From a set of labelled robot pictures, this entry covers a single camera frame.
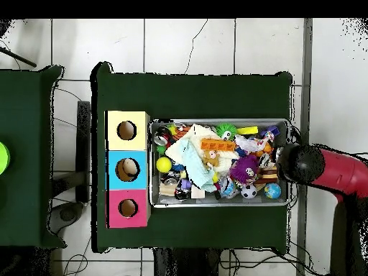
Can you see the colourful spotted white cloth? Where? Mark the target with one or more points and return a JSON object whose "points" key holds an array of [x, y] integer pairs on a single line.
{"points": [[250, 143]]}

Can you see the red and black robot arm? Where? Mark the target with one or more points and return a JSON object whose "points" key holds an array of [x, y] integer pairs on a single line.
{"points": [[339, 172]]}

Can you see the wooden box with three holes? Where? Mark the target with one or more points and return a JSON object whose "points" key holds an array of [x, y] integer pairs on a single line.
{"points": [[126, 143]]}

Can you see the light blue waffle cloth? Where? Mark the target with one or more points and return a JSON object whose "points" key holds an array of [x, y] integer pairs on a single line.
{"points": [[195, 166]]}

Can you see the yellow ball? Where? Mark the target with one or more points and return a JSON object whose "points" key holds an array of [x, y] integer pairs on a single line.
{"points": [[164, 164]]}

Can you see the cream waffle cloth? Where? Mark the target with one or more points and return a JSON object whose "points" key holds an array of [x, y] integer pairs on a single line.
{"points": [[201, 132]]}

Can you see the small brown plush toy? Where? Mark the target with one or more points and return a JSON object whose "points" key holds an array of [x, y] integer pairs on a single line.
{"points": [[211, 158]]}

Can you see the long orange toy brick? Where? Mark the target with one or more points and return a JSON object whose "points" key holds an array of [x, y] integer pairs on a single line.
{"points": [[218, 144]]}

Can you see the green puffer toy with eyes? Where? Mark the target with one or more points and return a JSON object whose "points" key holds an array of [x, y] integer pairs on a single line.
{"points": [[226, 131]]}

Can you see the dark green table cloth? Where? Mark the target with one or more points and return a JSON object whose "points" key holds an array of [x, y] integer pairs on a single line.
{"points": [[26, 115], [187, 95]]}

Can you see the purple spiky rubber toy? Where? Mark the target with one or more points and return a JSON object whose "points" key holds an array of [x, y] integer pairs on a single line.
{"points": [[243, 169]]}

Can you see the yellow foam wedge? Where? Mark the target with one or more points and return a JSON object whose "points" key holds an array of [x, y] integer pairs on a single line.
{"points": [[247, 130]]}

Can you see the small soccer ball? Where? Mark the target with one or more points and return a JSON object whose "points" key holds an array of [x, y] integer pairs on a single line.
{"points": [[248, 191]]}

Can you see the small globe ball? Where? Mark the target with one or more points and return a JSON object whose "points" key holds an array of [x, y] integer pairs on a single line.
{"points": [[272, 191]]}

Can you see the grey stand base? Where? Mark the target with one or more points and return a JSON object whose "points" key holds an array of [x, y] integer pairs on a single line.
{"points": [[67, 214]]}

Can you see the lime green round object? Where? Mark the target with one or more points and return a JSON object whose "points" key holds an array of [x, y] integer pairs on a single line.
{"points": [[3, 158]]}

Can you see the black rod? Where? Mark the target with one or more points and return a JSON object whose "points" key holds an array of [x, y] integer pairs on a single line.
{"points": [[17, 57]]}

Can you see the black stand frame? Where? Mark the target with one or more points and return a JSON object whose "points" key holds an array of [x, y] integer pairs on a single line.
{"points": [[83, 143]]}

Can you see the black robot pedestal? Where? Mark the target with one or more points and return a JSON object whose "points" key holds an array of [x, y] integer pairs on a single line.
{"points": [[187, 264]]}

